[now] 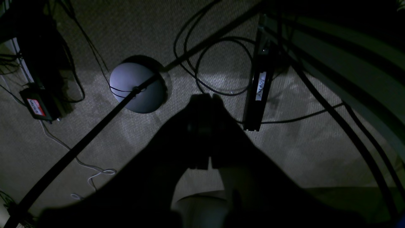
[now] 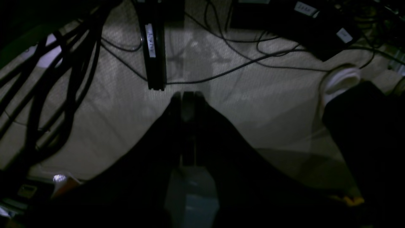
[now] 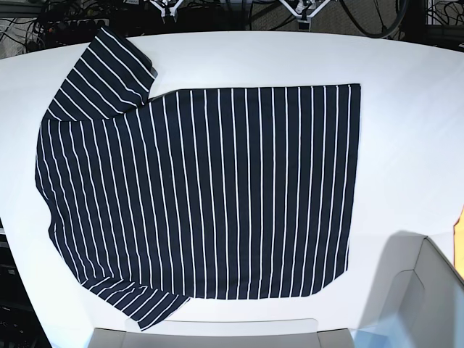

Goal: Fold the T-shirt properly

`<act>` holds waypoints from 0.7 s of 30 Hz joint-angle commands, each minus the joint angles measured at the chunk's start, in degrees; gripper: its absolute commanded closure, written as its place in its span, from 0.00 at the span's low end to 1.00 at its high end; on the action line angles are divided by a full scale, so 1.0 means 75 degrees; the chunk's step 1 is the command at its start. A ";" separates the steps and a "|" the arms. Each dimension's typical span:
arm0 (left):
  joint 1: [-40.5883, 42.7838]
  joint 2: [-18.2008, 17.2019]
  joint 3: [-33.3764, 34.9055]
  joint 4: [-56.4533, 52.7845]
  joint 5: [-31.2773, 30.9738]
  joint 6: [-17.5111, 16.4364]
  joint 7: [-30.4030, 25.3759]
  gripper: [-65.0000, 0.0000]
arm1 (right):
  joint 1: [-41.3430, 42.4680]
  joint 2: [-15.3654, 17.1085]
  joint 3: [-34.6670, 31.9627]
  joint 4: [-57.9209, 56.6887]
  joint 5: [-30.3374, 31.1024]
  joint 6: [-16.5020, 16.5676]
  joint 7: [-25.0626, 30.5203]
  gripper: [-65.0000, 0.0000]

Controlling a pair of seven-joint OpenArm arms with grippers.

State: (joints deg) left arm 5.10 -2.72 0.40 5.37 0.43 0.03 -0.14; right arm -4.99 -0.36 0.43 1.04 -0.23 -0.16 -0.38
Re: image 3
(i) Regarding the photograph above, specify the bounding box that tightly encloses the grey plastic tray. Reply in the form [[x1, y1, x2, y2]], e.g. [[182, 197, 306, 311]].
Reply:
[[87, 319, 355, 347]]

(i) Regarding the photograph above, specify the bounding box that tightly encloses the orange object at edge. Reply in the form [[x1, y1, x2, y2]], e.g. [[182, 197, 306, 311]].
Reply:
[[453, 211, 464, 269]]

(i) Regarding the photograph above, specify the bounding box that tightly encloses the white storage bin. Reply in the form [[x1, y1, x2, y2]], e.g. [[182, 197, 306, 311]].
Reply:
[[352, 231, 463, 347]]

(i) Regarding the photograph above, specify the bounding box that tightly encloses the black coiled cable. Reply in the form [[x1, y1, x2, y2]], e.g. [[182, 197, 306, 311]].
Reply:
[[339, 0, 409, 40]]

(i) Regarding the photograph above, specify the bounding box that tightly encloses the navy white striped T-shirt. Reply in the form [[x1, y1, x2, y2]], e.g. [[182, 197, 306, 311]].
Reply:
[[35, 27, 361, 330]]

